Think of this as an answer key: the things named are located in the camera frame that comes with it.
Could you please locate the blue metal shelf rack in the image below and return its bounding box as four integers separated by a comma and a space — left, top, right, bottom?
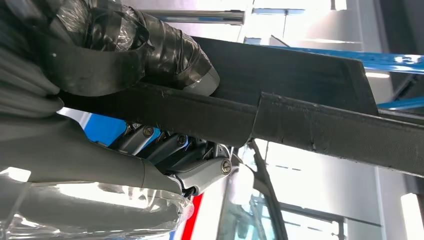
82, 44, 424, 148

